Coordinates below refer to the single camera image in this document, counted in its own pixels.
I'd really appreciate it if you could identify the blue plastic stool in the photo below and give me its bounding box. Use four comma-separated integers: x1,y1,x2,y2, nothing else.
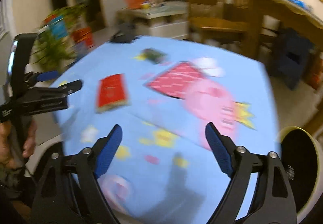
268,28,314,90

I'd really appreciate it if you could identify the wooden dining table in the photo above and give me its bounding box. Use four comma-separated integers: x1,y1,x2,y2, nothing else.
243,0,322,59

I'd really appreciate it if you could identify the blue plastic bag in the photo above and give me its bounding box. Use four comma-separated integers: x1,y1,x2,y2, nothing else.
288,0,311,11

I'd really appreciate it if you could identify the wooden chair near table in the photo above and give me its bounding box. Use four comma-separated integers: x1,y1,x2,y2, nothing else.
187,0,249,45

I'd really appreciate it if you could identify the white low cabinet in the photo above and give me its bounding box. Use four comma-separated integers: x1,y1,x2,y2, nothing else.
117,1,188,40

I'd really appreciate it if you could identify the small dark box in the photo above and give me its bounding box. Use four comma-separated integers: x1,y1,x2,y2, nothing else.
141,48,167,64

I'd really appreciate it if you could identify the light blue cartoon tablecloth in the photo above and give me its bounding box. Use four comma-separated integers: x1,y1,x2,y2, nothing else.
53,36,279,223

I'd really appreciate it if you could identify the black phone stand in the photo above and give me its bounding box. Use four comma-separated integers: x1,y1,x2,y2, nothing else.
110,22,140,43

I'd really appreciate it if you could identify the red small packet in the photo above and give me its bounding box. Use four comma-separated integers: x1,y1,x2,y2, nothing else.
96,74,129,113

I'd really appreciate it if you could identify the black round trash bin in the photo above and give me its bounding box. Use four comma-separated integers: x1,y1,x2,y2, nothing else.
279,126,322,224

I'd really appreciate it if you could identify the left hand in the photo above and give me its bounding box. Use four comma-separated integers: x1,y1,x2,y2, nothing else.
1,119,37,169

